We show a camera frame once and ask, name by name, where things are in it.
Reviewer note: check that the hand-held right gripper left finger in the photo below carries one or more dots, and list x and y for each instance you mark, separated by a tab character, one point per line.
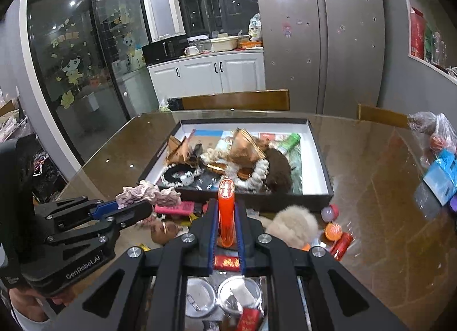
213	231

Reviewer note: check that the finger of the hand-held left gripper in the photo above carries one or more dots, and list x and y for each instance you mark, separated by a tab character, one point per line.
132	213
103	209

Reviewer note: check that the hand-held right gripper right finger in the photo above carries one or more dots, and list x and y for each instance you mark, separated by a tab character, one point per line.
240	234

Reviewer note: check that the orange plastic tube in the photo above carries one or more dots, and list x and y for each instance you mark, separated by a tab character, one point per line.
226	209

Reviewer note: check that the pink crochet scrunchie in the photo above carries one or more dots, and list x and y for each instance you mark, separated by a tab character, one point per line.
150	193

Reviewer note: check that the black shallow cardboard box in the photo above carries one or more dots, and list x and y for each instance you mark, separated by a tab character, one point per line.
314	174

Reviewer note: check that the wooden desktop with glass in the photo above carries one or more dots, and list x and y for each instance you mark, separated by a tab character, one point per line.
375	174

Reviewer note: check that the person's left hand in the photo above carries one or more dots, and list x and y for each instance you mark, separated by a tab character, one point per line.
28	302

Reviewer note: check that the red packet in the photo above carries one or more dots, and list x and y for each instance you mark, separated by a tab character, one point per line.
250	320
226	263

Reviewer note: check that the pink plastic case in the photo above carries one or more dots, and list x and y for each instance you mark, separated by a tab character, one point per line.
175	208

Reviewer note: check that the beige fluffy pompom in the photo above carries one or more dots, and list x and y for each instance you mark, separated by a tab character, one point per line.
292	225

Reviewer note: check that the round metal tin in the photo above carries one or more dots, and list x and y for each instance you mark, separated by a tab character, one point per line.
200	297
241	295

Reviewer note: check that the white pearl scrunchie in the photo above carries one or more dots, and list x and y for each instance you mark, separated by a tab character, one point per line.
259	174

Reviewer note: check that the brown fuzzy hairpiece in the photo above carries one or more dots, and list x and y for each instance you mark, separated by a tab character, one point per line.
278	170

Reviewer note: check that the pink translucent ball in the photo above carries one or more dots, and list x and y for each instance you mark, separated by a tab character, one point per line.
329	214

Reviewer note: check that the orange round cap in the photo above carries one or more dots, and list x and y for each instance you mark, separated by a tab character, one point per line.
333	231

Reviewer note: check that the red cylinder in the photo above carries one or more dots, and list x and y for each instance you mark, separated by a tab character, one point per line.
342	246

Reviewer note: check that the green bottle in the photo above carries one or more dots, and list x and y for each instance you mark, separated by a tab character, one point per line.
290	142

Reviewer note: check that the black item on chair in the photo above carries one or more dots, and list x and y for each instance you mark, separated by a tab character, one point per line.
175	104

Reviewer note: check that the wooden chair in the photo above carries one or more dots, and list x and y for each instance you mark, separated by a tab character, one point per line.
383	115
235	99

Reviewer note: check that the glass sliding door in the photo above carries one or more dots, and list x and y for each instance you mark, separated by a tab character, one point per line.
82	66

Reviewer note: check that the white kitchen cabinet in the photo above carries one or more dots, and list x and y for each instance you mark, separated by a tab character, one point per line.
214	70

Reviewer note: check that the black microwave oven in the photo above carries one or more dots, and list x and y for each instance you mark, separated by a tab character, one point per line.
162	52

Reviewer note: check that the white cup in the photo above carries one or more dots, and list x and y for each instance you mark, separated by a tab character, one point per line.
191	50

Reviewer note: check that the beige plastic container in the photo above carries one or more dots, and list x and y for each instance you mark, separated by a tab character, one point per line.
224	44

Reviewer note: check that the blue translucent bag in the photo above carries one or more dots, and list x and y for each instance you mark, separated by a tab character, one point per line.
439	181

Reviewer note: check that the printed plastic bag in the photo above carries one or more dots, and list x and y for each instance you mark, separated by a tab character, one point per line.
255	27

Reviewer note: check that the silver refrigerator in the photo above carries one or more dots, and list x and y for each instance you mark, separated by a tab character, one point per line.
314	31

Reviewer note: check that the clear plastic bag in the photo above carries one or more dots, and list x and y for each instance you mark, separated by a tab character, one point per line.
433	131

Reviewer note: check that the red gift box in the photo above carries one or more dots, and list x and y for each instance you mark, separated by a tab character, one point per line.
417	33

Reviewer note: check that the white wall shelf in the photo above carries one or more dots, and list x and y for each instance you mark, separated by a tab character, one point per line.
432	24

